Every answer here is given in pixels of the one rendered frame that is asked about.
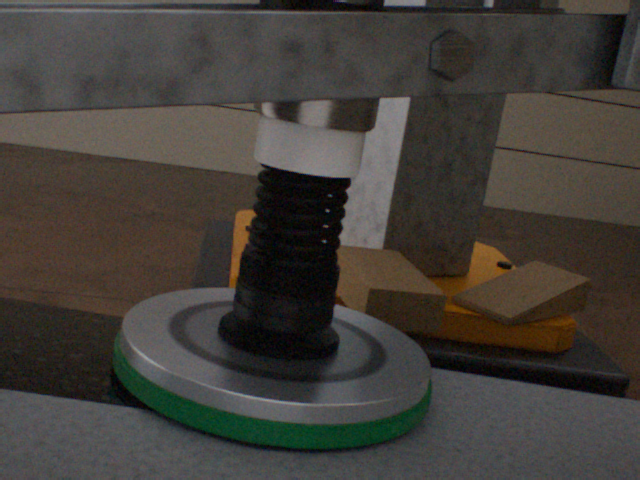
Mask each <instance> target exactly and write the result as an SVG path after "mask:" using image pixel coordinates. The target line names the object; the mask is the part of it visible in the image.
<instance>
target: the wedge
mask: <svg viewBox="0 0 640 480"><path fill-rule="evenodd" d="M590 285H591V279H590V278H587V277H584V276H581V275H578V274H574V273H571V272H568V271H565V270H563V269H560V268H557V267H554V266H550V265H547V264H544V263H541V262H538V260H533V262H531V263H529V264H525V265H523V266H521V267H518V268H516V269H514V270H511V271H509V272H507V273H503V274H501V275H499V276H496V277H494V278H492V279H489V280H487V281H485V283H481V284H479V285H477V286H474V287H472V288H470V289H467V290H465V291H463V292H459V293H457V294H454V295H453V296H452V297H451V301H452V302H453V304H456V305H458V306H461V307H464V308H466V309H469V310H471V311H474V312H476V313H478V314H481V315H484V316H487V317H489V318H492V319H494V320H496V321H499V322H501V323H504V324H507V325H513V324H518V323H523V322H529V321H534V320H539V319H544V318H549V317H555V316H560V315H566V314H571V313H577V312H582V311H584V310H585V307H586V302H587V298H588V293H589V289H590Z"/></svg>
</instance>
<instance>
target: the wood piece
mask: <svg viewBox="0 0 640 480"><path fill-rule="evenodd" d="M337 253H338V257H339V259H338V262H337V263H338V264H339V265H340V267H341V271H340V277H339V284H338V289H337V293H338V294H339V296H340V297H341V298H342V300H343V301H344V303H345V305H346V306H347V307H348V309H351V310H354V311H358V312H361V313H363V314H366V315H368V316H371V317H373V318H377V319H379V320H381V321H383V322H385V324H387V325H389V326H391V327H393V328H395V329H396V330H402V331H414V332H426V333H440V330H441V325H442V319H443V315H444V310H445V305H446V299H447V295H446V294H445V293H444V292H443V291H442V290H441V289H440V288H437V287H436V286H435V285H434V284H433V283H432V281H431V280H430V279H429V278H427V277H426V276H425V275H424V274H423V273H422V272H421V271H420V270H419V269H416V268H415V267H414V266H413V265H412V264H411V263H410V262H409V261H408V259H406V258H405V257H404V256H403V255H402V254H401V253H400V252H399V251H392V250H383V249H373V248H363V247H353V246H344V245H341V246H340V248H339V249H338V250H337Z"/></svg>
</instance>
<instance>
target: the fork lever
mask: <svg viewBox="0 0 640 480"><path fill-rule="evenodd" d="M258 8H259V3H195V2H147V3H120V2H45V1H0V114H5V113H32V112H57V111H84V110H110V109H138V108H164V107H174V106H191V105H217V104H244V103H270V102H298V101H324V100H351V99H378V98H405V97H431V96H458V95H485V94H512V93H539V92H565V91H592V90H618V89H619V88H616V87H615V86H613V85H612V80H613V76H614V71H615V66H616V62H617V58H618V54H619V50H620V46H621V40H622V36H623V32H624V28H625V24H626V20H627V14H576V13H564V12H565V11H564V9H560V8H500V6H423V5H384V10H388V11H375V10H276V9H258Z"/></svg>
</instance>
